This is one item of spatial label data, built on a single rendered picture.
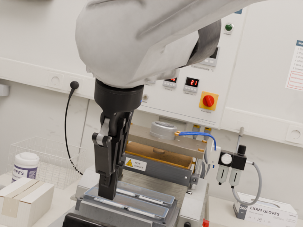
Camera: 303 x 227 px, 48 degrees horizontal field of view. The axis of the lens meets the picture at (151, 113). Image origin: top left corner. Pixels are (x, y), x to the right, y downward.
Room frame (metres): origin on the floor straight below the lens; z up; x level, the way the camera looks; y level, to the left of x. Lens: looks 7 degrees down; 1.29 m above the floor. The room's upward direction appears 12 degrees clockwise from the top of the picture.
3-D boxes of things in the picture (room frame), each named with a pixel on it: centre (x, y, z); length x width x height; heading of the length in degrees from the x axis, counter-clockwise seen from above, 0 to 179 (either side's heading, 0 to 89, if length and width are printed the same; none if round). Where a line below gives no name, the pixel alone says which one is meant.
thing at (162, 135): (1.04, -0.07, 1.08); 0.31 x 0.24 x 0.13; 79
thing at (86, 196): (0.72, 0.01, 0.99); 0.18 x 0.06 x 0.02; 79
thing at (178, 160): (1.01, -0.05, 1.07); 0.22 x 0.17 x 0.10; 79
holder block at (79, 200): (0.76, 0.00, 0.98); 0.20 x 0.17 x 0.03; 79
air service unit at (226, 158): (1.10, -0.29, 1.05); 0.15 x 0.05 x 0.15; 79
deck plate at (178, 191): (1.05, -0.05, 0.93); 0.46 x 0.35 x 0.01; 169
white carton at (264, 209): (1.35, -0.54, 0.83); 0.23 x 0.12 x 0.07; 86
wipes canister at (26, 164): (1.23, 0.42, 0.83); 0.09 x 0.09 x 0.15
